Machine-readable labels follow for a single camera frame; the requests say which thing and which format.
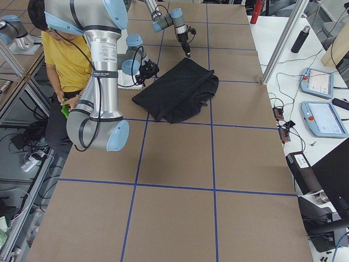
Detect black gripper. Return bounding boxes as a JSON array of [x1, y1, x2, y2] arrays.
[[176, 33, 191, 58]]

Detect black printed t-shirt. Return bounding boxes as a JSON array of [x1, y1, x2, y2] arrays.
[[132, 58, 219, 123]]

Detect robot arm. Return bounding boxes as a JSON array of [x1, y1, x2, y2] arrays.
[[144, 1, 196, 58], [45, 1, 159, 151]]

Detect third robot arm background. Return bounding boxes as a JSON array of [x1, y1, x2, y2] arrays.
[[1, 15, 41, 55]]

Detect red bottle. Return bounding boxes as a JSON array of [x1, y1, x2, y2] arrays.
[[250, 0, 264, 25]]

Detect black bottle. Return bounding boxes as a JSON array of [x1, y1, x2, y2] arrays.
[[291, 26, 311, 53]]

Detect person in yellow shirt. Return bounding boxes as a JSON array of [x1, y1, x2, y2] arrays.
[[28, 1, 92, 159]]

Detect green object in hand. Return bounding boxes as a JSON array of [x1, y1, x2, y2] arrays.
[[61, 98, 70, 119]]

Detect orange terminal strip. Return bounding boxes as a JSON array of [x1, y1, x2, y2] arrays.
[[272, 106, 291, 144]]

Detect far teach pendant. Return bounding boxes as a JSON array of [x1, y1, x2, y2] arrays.
[[300, 67, 334, 99]]

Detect teach pendant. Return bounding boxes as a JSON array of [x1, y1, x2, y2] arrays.
[[300, 67, 334, 99], [300, 101, 348, 138]]

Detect brown paper table cover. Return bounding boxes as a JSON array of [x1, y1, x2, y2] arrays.
[[27, 4, 312, 261]]

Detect near teach pendant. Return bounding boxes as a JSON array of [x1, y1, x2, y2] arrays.
[[300, 101, 348, 138]]

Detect black power adapter box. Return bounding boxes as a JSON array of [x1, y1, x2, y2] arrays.
[[286, 151, 322, 194]]

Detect white power strip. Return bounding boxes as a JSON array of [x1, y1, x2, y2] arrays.
[[21, 151, 45, 172]]

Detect black monitor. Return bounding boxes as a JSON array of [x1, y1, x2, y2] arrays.
[[312, 139, 349, 218]]

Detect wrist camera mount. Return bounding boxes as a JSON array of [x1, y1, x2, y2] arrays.
[[186, 26, 196, 43], [136, 60, 159, 86]]

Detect aluminium frame post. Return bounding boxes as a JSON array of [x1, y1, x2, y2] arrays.
[[261, 0, 309, 85]]

